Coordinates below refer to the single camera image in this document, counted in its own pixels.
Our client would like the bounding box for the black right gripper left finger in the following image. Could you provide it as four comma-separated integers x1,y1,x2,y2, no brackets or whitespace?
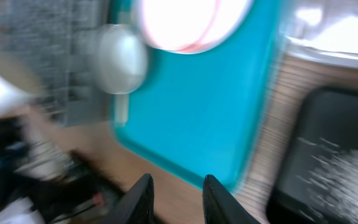
99,174,154,224

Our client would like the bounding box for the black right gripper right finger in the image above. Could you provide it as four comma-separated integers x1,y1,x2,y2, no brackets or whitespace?
202,174,260,224

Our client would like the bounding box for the white rice pile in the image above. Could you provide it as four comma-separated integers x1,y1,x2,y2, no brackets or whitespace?
296,138,358,223

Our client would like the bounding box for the pink bowl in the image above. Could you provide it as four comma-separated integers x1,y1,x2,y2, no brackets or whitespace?
131,0,254,54

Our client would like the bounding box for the black waste tray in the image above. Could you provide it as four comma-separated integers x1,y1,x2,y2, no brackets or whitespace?
266,86,358,223

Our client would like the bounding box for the grey dishwasher rack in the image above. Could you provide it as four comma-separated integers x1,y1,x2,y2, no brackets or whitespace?
0,0,110,126

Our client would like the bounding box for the teal serving tray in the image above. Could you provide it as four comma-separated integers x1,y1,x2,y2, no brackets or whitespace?
109,0,290,191

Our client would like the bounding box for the grey small bowl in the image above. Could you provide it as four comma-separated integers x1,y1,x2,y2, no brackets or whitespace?
93,24,149,95

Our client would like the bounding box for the clear plastic bin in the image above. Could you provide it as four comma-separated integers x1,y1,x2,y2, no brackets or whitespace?
286,0,358,69

